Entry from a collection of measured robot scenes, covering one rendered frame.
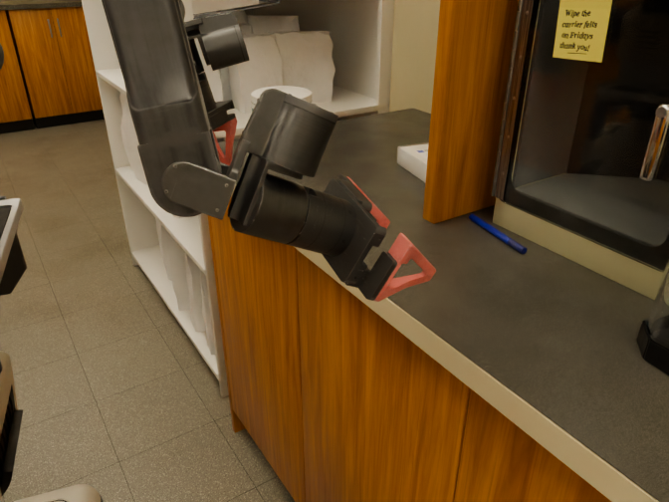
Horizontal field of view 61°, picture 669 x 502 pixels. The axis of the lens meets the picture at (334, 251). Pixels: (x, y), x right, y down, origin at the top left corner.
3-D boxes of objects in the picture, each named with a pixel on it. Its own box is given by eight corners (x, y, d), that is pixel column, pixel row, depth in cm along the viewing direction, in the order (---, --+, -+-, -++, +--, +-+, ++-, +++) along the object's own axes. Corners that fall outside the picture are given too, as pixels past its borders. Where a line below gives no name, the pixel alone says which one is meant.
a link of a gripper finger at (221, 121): (251, 159, 93) (233, 104, 89) (227, 176, 88) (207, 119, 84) (219, 161, 97) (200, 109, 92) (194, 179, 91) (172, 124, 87)
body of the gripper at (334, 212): (345, 181, 59) (287, 159, 55) (392, 231, 52) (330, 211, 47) (317, 232, 61) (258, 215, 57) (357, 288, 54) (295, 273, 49)
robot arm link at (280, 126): (166, 180, 53) (155, 196, 45) (208, 62, 51) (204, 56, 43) (285, 223, 56) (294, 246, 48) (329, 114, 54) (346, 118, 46)
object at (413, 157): (443, 156, 129) (444, 139, 127) (483, 180, 116) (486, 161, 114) (396, 163, 125) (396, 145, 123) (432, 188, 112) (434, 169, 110)
